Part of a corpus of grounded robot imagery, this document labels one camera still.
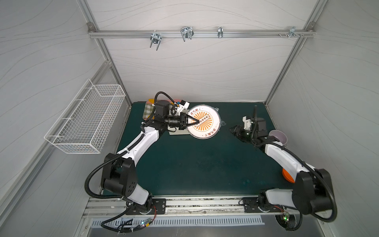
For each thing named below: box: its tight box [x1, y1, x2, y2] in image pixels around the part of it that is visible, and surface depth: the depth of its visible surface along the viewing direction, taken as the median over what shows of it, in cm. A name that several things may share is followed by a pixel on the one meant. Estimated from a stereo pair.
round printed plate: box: [187, 104, 222, 140], surface depth 73 cm
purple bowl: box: [268, 129, 288, 146], surface depth 98 cm
